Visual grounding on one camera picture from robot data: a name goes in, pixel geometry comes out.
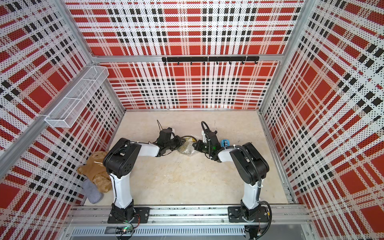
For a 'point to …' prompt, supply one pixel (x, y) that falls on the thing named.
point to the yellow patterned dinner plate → (189, 139)
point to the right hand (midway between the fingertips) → (194, 143)
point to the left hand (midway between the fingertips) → (188, 140)
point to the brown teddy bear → (95, 172)
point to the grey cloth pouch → (93, 193)
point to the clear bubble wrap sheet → (187, 147)
